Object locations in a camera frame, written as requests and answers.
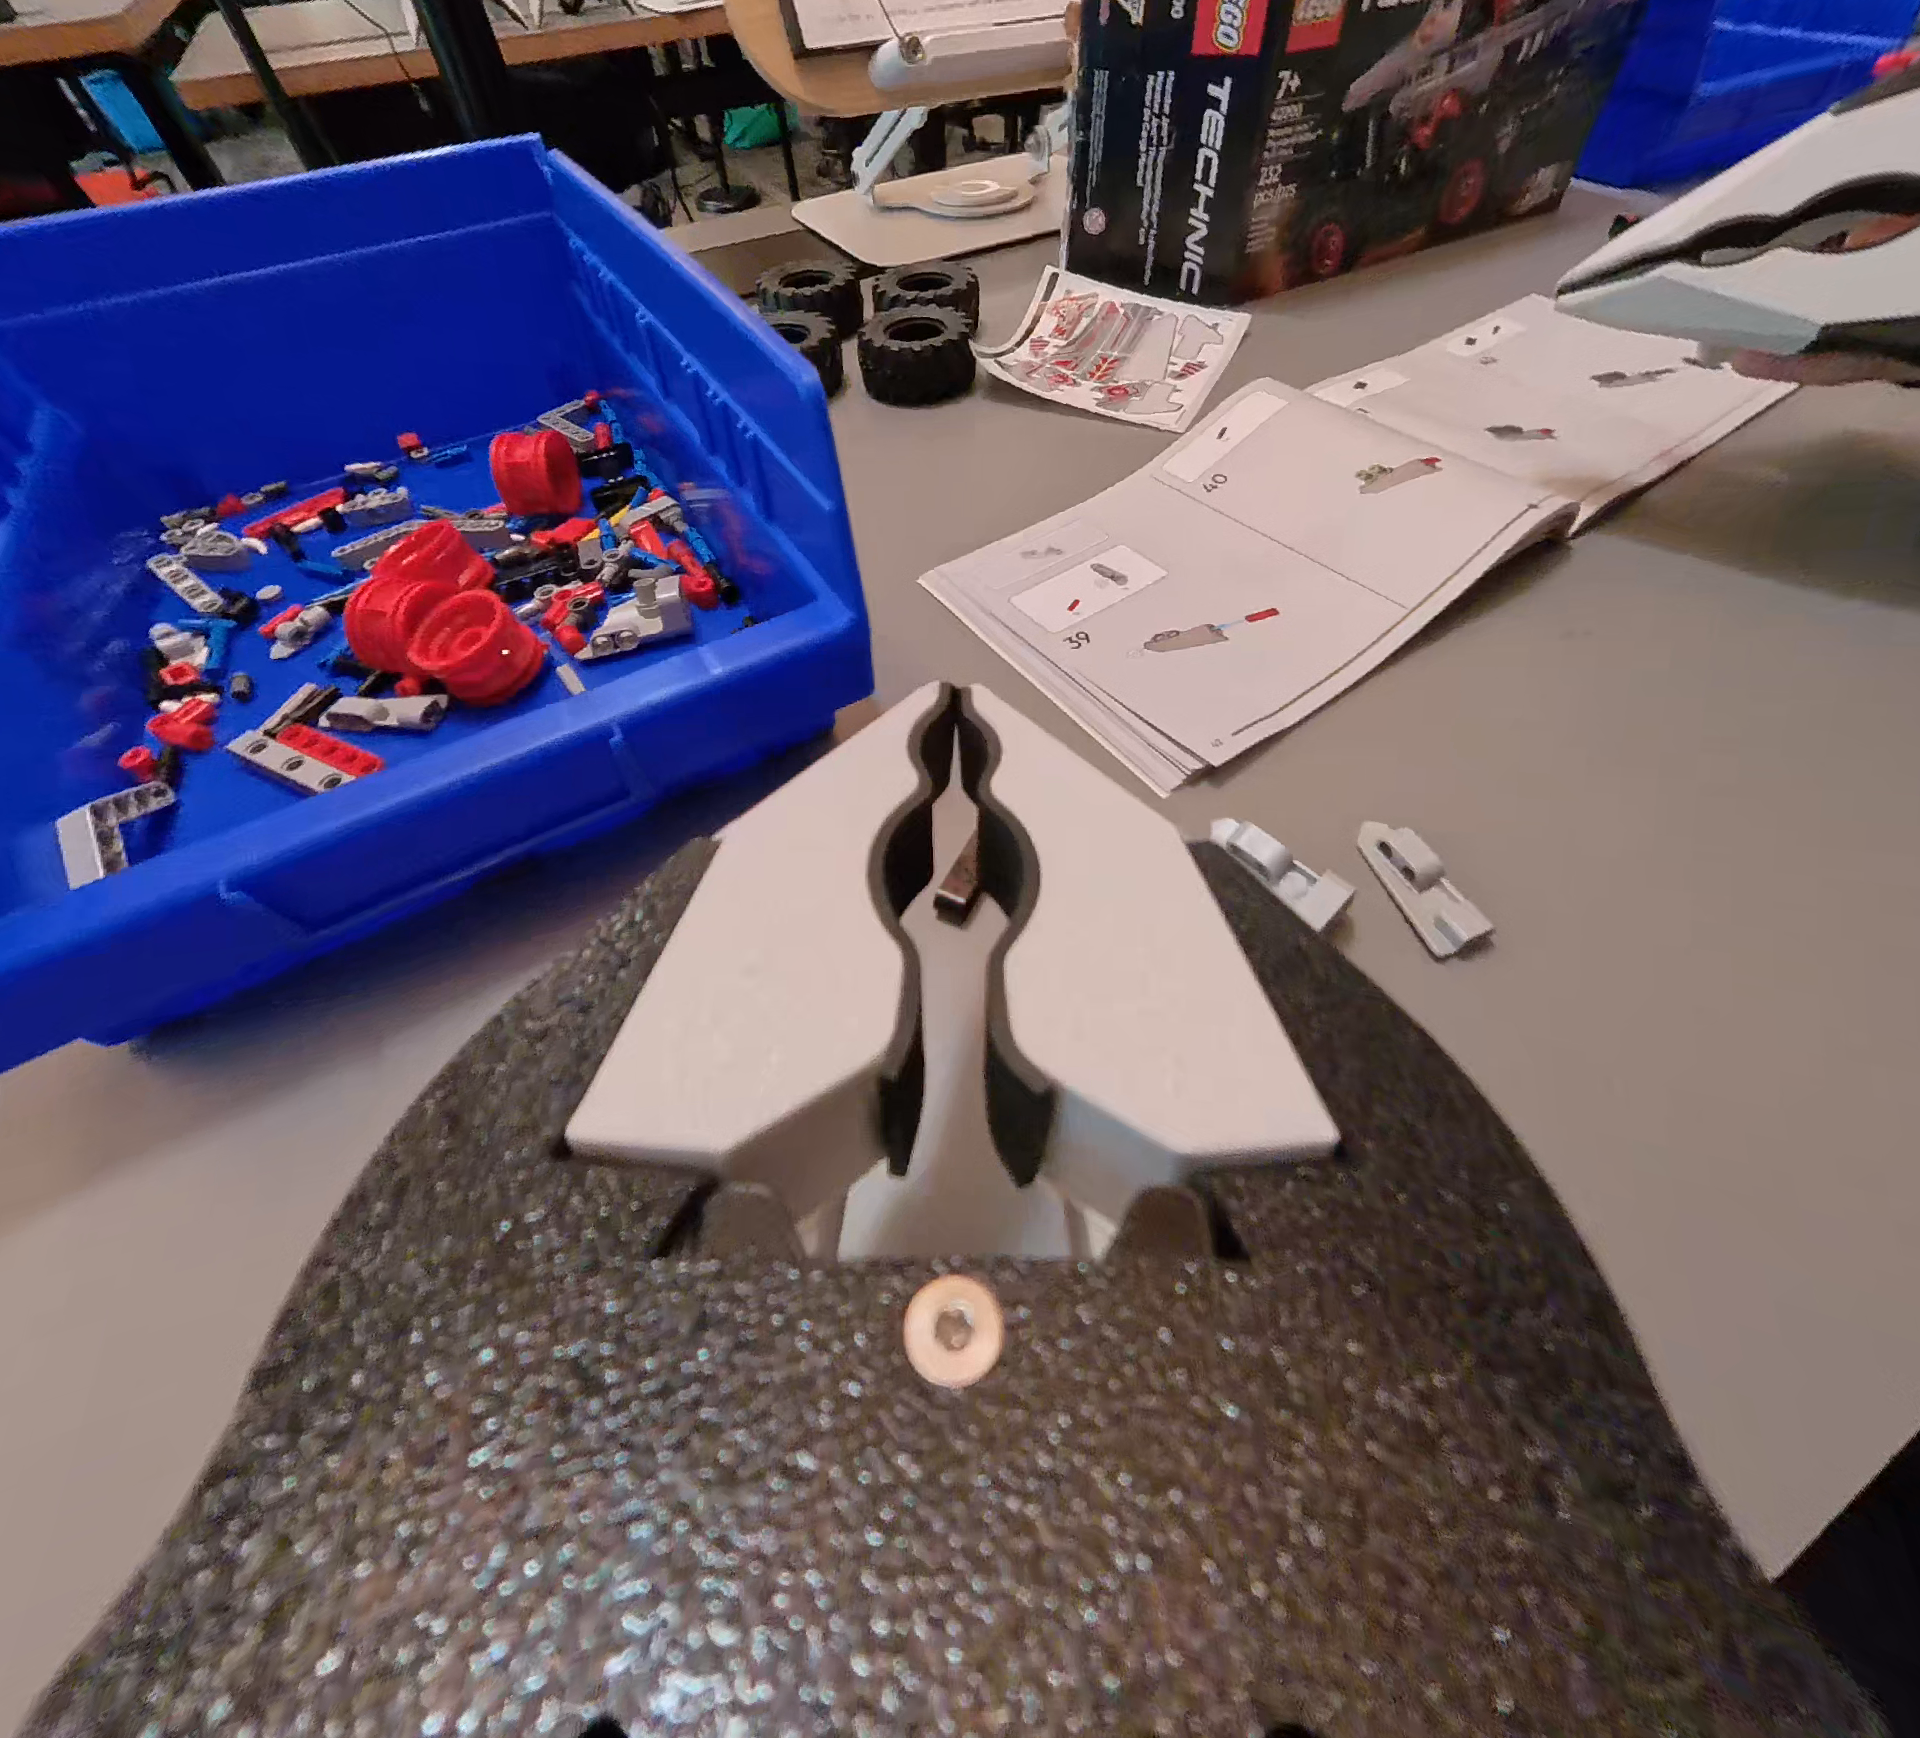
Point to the dark toy truck box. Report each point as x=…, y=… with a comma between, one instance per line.
x=1350, y=118

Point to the grey desk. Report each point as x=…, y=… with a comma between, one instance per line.
x=1500, y=1168

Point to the sticker sheet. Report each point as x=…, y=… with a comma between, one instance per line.
x=1110, y=350

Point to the blue plastic storage bin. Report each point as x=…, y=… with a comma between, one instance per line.
x=452, y=268
x=1740, y=103

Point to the wooden table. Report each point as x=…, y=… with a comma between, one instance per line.
x=92, y=6
x=452, y=43

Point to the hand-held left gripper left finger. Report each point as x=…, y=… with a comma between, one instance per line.
x=736, y=1005

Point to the black toy tyre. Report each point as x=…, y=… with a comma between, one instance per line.
x=811, y=295
x=920, y=355
x=811, y=350
x=926, y=295

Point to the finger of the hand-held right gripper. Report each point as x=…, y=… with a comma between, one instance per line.
x=1800, y=162
x=1666, y=302

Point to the small black building pin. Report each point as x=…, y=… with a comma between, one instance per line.
x=958, y=874

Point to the white board stand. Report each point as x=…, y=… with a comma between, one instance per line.
x=960, y=193

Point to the red toy wheel hub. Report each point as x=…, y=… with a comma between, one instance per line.
x=434, y=557
x=527, y=471
x=384, y=627
x=480, y=652

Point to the light grey panel piece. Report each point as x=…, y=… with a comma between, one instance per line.
x=1275, y=868
x=1427, y=892

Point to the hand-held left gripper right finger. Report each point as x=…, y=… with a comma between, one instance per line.
x=1154, y=1005

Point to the open instruction booklet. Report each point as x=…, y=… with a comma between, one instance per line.
x=1275, y=569

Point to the pile of small building parts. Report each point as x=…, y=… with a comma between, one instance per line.
x=300, y=523

